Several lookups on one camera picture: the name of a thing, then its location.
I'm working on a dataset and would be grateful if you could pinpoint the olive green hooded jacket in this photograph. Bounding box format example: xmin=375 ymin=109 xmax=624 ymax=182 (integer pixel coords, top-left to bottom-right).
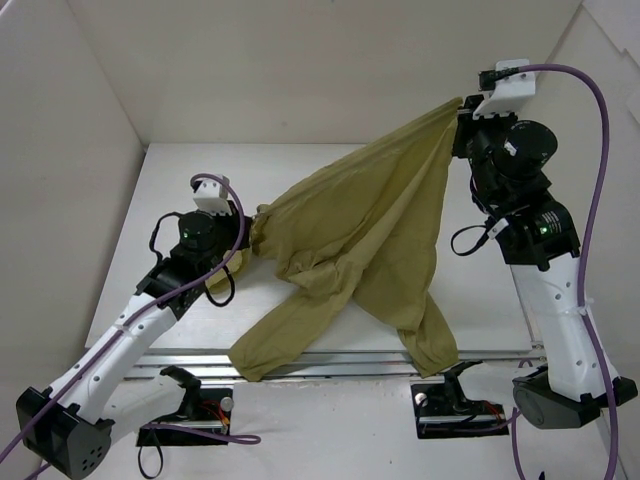
xmin=207 ymin=98 xmax=462 ymax=381

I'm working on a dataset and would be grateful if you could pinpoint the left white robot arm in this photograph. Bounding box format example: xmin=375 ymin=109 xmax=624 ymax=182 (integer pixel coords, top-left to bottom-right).
xmin=16 ymin=200 xmax=250 ymax=479

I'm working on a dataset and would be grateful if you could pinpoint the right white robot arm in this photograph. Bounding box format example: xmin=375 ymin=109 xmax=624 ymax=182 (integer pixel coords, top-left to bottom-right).
xmin=442 ymin=95 xmax=608 ymax=429

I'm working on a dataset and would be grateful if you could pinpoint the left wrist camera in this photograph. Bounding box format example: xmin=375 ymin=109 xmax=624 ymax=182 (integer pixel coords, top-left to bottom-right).
xmin=190 ymin=175 xmax=234 ymax=216

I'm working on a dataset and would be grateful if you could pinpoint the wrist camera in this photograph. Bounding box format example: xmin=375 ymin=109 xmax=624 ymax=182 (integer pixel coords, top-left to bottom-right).
xmin=473 ymin=59 xmax=536 ymax=120
xmin=190 ymin=175 xmax=234 ymax=216

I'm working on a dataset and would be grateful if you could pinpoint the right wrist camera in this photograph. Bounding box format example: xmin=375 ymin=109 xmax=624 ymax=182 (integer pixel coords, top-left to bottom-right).
xmin=473 ymin=59 xmax=536 ymax=120

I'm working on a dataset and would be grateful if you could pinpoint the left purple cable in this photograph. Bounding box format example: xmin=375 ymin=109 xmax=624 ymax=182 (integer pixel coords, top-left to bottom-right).
xmin=0 ymin=172 xmax=264 ymax=476

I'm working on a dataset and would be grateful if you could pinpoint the front aluminium rail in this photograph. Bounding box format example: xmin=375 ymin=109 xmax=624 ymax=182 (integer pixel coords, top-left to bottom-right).
xmin=124 ymin=345 xmax=546 ymax=382

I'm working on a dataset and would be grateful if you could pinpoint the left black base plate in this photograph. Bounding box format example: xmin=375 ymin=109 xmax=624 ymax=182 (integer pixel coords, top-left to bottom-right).
xmin=135 ymin=386 xmax=233 ymax=447

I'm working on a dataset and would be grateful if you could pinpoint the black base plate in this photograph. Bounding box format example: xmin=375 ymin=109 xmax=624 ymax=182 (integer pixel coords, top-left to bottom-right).
xmin=135 ymin=386 xmax=233 ymax=447
xmin=411 ymin=382 xmax=511 ymax=440

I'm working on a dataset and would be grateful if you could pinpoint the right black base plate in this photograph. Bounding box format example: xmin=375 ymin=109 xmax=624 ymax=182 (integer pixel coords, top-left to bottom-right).
xmin=411 ymin=382 xmax=511 ymax=440

